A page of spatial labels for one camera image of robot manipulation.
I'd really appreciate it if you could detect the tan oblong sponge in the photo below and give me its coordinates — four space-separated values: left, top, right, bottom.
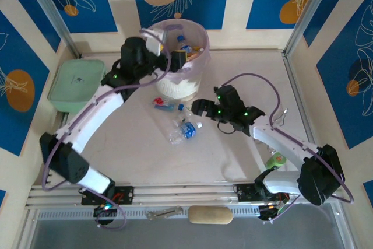
188 205 234 225

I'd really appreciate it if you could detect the clear bottle green white label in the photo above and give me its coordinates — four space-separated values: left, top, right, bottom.
172 111 193 129

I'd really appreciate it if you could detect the slotted metal strip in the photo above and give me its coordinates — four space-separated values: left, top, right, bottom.
36 204 335 221

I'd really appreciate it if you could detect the pink plastic bin liner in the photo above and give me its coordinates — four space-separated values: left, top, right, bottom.
153 19 211 83

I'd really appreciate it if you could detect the aluminium frame post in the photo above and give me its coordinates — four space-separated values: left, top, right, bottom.
22 0 82 59
283 0 335 59

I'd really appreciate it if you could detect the clear bottle red flower label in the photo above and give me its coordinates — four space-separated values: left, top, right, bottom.
152 96 185 113

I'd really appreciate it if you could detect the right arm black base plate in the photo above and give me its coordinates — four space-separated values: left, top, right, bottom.
236 183 263 203

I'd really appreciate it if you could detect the purple cable loop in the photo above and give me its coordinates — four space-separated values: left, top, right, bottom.
97 200 128 230

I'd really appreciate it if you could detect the small green cylindrical container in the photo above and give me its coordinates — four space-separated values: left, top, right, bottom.
265 152 287 170

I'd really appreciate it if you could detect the water bottle blue label white cap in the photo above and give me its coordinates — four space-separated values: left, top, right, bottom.
168 120 204 146

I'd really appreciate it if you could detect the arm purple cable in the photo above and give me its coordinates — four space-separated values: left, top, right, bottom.
41 29 173 192
215 73 355 223

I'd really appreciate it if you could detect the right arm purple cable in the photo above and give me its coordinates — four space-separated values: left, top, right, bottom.
215 73 355 223

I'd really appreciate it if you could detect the aluminium cross rail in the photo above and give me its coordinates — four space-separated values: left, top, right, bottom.
29 184 342 205

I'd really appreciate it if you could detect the white ribbed waste bin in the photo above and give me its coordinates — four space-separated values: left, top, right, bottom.
153 19 211 100

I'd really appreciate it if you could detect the Pepsi label bottle blue cap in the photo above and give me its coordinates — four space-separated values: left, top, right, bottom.
176 35 192 53

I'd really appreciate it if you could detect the mint green zip case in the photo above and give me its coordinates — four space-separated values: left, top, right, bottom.
47 59 110 113

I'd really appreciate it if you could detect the flat metal bracket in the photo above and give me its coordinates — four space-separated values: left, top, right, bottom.
146 206 184 220

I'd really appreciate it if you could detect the bottle red yellow label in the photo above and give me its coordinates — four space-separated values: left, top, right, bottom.
188 45 205 62

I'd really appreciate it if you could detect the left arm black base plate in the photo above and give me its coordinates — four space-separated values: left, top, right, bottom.
80 185 135 206

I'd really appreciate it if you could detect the thin black cable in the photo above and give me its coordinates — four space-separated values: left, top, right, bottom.
217 121 237 135

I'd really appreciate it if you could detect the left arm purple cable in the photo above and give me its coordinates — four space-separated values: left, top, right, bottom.
41 29 173 192

